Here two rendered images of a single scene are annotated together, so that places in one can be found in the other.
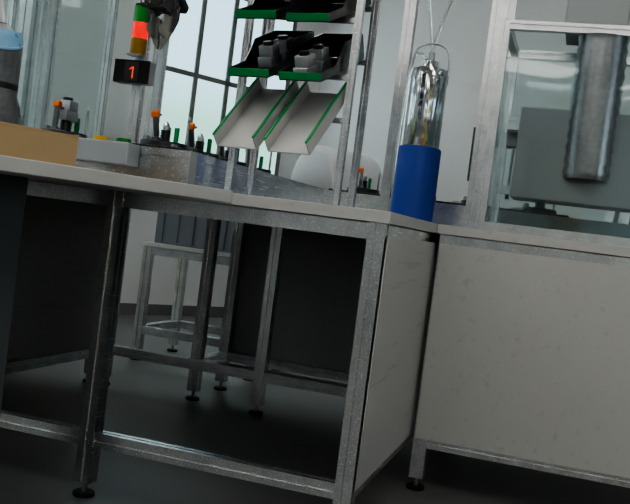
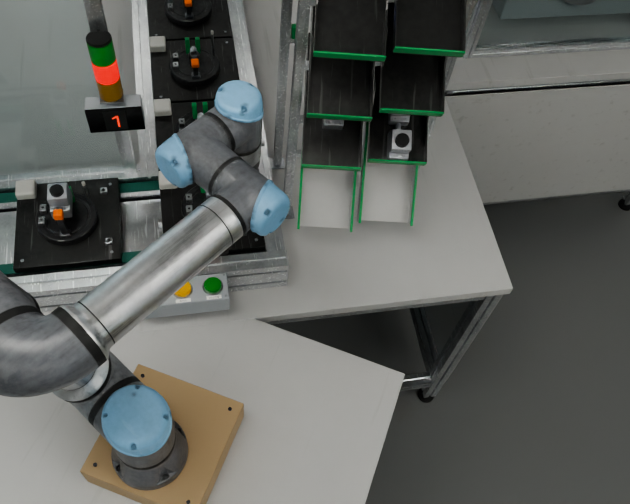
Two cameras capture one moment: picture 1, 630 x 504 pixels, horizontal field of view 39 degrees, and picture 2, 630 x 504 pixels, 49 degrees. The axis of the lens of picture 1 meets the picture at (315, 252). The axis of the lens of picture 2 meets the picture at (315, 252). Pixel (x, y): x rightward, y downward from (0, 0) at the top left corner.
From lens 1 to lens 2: 2.44 m
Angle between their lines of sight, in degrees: 62
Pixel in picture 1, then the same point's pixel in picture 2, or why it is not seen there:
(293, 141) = (382, 201)
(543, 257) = (534, 91)
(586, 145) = not seen: outside the picture
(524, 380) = (496, 166)
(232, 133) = (306, 202)
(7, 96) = (177, 447)
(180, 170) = (278, 277)
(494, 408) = not seen: hidden behind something
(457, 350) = not seen: hidden behind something
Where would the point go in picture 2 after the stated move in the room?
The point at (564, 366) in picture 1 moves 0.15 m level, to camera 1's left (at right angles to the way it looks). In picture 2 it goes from (530, 152) to (497, 164)
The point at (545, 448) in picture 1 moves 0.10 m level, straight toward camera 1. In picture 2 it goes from (502, 195) to (510, 215)
